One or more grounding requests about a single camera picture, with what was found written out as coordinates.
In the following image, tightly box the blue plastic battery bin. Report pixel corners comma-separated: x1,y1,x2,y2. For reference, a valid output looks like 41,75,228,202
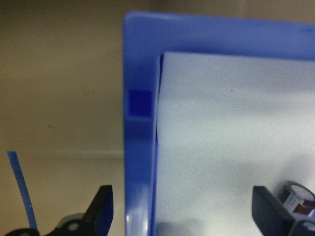
123,9,315,236

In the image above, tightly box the white foam liner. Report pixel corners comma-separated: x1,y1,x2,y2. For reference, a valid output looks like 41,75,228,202
156,51,315,236

